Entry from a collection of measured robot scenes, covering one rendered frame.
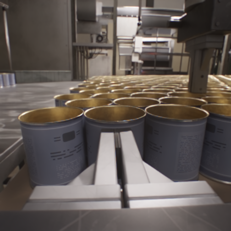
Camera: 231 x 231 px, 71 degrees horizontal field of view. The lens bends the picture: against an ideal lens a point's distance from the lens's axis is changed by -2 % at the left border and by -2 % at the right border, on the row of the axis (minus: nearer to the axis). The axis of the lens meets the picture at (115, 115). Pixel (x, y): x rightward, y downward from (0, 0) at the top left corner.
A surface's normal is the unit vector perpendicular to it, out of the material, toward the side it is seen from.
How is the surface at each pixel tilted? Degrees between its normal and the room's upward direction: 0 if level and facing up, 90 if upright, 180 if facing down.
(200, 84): 90
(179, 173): 90
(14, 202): 3
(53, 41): 90
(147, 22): 90
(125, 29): 99
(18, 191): 3
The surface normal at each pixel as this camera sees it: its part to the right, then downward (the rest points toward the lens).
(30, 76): 0.74, 0.20
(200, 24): -1.00, 0.02
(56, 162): 0.33, 0.26
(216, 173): -0.66, 0.21
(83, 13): 0.04, 0.27
